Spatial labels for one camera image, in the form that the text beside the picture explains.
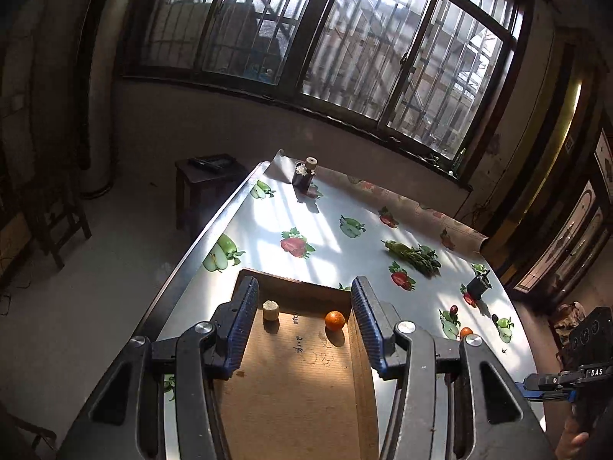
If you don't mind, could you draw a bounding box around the small dark bottle with cork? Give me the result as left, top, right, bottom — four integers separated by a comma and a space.
292, 157, 318, 193

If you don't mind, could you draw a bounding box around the window with metal bars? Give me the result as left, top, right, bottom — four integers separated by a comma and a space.
121, 0, 533, 174

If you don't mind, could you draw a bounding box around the wooden door with glass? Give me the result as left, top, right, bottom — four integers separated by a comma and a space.
507, 115, 612, 311

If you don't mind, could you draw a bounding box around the fruit print tablecloth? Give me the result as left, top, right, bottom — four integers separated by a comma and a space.
161, 155, 536, 451

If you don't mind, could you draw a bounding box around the dark wooden chair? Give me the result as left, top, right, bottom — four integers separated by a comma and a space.
1, 104, 92, 284

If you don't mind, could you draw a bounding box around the dark wooden stool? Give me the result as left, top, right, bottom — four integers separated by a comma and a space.
175, 154, 247, 238

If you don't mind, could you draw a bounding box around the black plant pot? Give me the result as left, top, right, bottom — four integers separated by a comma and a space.
467, 269, 492, 300

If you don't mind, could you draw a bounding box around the cardboard box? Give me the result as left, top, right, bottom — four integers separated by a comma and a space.
215, 269, 379, 459

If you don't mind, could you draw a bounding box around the person's hand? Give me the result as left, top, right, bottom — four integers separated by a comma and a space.
555, 416, 589, 460

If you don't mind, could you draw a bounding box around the orange tangerine upper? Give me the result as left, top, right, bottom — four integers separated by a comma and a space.
459, 327, 473, 338

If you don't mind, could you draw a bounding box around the small sugarcane chunk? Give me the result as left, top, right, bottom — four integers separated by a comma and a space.
262, 300, 280, 322

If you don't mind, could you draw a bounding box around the green leafy vegetable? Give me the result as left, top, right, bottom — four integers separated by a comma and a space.
384, 240, 441, 277

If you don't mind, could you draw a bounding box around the small orange tangerine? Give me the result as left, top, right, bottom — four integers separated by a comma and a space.
324, 310, 346, 332

